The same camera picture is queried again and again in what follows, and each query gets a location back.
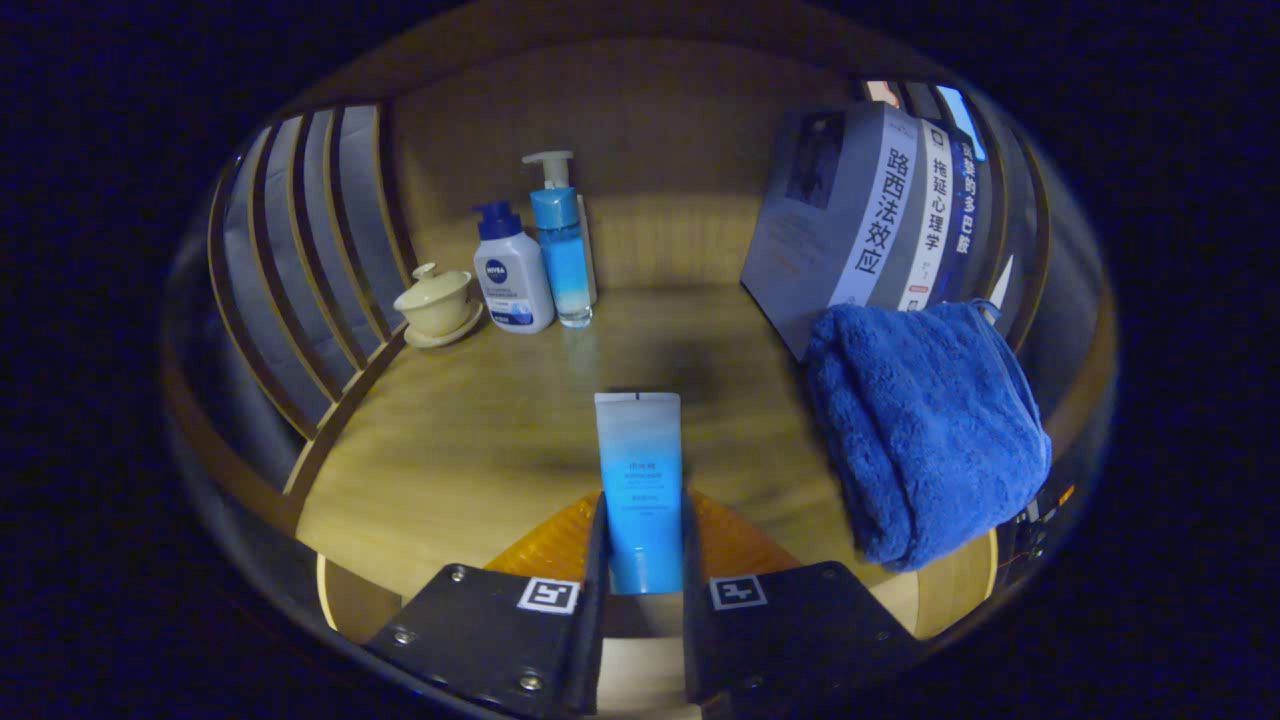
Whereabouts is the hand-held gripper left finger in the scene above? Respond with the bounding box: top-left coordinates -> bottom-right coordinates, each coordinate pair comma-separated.
361,489 -> 612,720

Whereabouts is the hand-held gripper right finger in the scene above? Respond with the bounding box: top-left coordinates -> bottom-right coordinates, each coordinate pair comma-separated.
679,489 -> 928,718

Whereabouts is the blue cleanser tube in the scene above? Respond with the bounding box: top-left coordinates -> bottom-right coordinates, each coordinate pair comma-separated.
593,391 -> 686,597

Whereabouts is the wooden countertop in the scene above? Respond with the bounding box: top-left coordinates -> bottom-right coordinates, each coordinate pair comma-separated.
294,282 -> 1002,643

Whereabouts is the wooden cabinet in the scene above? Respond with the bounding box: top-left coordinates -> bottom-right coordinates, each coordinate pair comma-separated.
160,0 -> 1118,693

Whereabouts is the blue folded towel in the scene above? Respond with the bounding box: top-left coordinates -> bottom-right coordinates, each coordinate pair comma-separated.
804,299 -> 1054,574

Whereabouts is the beige lidded teacup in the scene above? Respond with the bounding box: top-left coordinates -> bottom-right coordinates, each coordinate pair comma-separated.
391,261 -> 486,350

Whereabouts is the white bottle with blue cap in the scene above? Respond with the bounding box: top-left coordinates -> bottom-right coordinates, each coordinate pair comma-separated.
471,200 -> 557,336

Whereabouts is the blue pump bottle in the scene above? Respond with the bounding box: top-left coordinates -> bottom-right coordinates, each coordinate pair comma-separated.
521,149 -> 600,330

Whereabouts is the grey book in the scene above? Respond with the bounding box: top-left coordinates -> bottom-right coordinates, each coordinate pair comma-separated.
740,99 -> 920,362

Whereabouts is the white spine book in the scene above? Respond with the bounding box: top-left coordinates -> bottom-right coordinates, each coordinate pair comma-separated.
896,117 -> 957,314

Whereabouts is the dark blue book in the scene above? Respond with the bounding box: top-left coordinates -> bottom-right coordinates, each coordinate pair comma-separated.
934,134 -> 987,307

